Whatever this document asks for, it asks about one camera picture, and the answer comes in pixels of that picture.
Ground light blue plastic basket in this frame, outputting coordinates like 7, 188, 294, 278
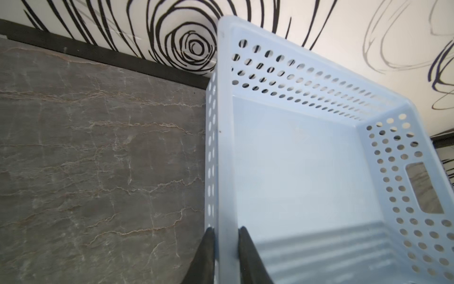
205, 15, 454, 284

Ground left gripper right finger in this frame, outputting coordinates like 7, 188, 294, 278
238, 227, 274, 284

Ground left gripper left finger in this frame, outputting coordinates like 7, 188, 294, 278
181, 227, 215, 284

